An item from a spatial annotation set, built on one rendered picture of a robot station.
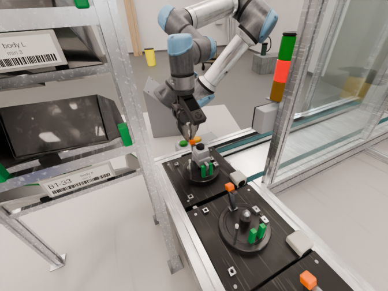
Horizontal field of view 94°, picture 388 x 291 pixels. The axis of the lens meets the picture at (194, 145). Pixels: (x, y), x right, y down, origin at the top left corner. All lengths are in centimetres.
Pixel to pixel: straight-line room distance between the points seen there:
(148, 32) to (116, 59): 1040
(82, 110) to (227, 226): 43
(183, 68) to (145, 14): 1006
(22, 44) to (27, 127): 14
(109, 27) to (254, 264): 53
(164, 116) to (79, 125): 77
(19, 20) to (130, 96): 11
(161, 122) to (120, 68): 85
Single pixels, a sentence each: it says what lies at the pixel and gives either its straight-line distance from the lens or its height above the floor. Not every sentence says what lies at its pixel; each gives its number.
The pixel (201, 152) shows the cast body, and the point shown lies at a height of 108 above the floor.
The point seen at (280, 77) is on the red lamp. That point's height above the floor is 132.
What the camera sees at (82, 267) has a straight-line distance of 74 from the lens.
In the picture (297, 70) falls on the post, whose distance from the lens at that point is 50.
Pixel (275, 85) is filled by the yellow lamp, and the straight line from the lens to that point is 53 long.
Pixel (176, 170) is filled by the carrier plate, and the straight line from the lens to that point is 72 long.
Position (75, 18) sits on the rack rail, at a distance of 24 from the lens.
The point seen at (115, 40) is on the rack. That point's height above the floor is 144.
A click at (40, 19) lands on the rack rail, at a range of 24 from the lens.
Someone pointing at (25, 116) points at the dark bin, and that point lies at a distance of 35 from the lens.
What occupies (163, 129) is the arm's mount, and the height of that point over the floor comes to 92.
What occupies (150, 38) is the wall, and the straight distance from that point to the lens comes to 1065.
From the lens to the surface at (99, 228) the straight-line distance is 79.
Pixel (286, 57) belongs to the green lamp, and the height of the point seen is 137.
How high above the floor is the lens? 146
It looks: 36 degrees down
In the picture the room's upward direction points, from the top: 4 degrees counter-clockwise
